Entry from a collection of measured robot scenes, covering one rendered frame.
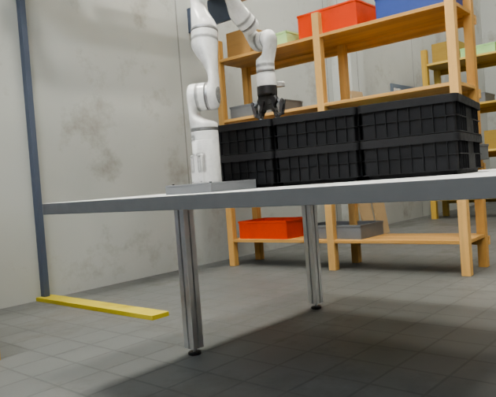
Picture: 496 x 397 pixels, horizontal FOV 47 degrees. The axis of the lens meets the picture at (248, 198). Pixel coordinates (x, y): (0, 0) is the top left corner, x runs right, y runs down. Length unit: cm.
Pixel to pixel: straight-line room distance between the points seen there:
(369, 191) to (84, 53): 371
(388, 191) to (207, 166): 83
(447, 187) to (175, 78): 426
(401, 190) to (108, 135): 370
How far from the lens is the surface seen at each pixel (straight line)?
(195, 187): 177
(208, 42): 194
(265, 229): 478
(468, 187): 110
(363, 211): 657
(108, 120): 468
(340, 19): 447
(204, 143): 185
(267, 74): 214
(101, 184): 458
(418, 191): 113
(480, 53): 842
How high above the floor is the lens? 72
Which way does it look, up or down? 2 degrees down
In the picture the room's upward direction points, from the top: 4 degrees counter-clockwise
